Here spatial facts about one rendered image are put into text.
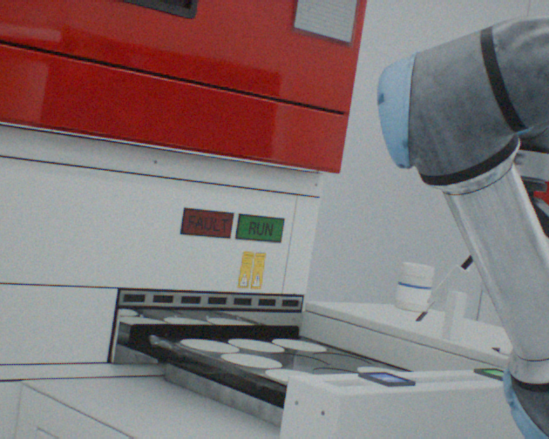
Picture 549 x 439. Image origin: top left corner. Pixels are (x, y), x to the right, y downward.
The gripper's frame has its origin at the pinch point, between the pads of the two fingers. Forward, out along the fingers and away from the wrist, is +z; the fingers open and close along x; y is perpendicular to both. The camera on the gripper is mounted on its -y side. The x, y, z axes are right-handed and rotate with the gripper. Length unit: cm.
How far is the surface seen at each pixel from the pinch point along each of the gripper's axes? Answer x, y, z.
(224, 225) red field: 10, 58, -4
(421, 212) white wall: -226, 212, -5
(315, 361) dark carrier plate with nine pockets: 4.1, 35.4, 15.8
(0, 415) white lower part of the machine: 50, 57, 29
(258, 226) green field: 2, 58, -5
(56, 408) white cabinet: 47, 46, 26
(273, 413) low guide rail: 19.7, 27.4, 22.0
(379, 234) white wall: -201, 212, 6
